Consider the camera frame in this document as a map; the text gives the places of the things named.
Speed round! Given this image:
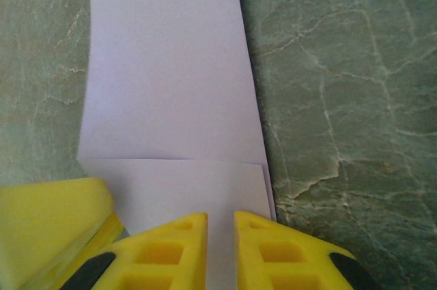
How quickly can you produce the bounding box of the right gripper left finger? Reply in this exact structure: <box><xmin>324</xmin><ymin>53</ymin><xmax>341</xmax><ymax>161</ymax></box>
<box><xmin>61</xmin><ymin>212</ymin><xmax>209</xmax><ymax>290</ymax></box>

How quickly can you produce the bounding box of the lilac paper sheet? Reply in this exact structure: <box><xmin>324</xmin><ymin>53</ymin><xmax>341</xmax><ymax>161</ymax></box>
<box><xmin>77</xmin><ymin>0</ymin><xmax>277</xmax><ymax>290</ymax></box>

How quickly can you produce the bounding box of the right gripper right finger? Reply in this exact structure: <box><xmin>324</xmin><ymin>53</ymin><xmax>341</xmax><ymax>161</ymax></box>
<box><xmin>234</xmin><ymin>210</ymin><xmax>378</xmax><ymax>290</ymax></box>

